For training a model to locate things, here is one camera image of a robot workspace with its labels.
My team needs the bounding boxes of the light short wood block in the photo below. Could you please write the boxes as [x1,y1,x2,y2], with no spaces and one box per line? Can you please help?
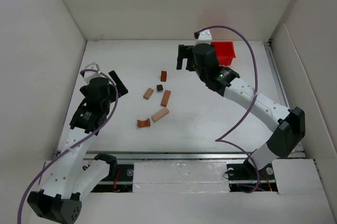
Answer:
[143,88,154,100]

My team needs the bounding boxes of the dark brown wood block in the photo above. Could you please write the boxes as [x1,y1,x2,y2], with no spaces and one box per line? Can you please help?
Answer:
[156,84,163,92]

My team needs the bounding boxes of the reddish long wood block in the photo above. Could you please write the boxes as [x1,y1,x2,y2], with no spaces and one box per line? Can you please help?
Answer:
[161,90,171,107]

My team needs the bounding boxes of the red plastic bin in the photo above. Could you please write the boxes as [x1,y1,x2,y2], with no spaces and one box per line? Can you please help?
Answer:
[211,41,236,66]

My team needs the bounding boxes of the light long wood block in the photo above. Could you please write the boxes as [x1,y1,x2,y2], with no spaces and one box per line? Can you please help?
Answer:
[151,107,169,122]

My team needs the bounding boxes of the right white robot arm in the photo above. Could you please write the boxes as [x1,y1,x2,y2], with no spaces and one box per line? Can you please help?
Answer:
[176,43,305,170]

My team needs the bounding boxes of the reddish short wood block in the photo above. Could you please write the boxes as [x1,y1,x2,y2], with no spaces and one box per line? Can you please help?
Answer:
[161,71,167,82]

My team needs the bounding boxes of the reddish arch wood block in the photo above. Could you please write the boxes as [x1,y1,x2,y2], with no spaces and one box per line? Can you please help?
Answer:
[137,118,151,128]

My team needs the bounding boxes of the white foam front panel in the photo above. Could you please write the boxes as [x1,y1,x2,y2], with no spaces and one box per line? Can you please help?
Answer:
[133,161,230,194]

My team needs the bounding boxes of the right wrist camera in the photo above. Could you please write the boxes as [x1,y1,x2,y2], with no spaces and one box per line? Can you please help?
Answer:
[194,30,212,41]

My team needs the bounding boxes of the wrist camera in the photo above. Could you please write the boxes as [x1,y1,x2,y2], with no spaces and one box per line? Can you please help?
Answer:
[194,30,212,41]
[84,62,100,77]

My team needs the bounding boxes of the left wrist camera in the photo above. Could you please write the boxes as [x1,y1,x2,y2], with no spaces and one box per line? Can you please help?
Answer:
[84,62,100,77]

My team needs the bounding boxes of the aluminium front rail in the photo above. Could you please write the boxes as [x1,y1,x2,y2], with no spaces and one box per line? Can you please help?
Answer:
[55,151,305,160]

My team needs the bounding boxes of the aluminium rail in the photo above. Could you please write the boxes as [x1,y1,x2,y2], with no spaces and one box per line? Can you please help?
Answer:
[55,151,305,160]
[263,42,306,159]

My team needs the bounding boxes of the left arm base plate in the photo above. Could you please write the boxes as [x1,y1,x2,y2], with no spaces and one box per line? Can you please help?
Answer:
[91,164,134,193]

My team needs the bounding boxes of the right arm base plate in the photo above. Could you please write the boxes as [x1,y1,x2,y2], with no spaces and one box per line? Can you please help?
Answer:
[223,163,278,192]

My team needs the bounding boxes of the aluminium right rail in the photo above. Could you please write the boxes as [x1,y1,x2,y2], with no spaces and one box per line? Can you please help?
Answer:
[263,42,306,159]

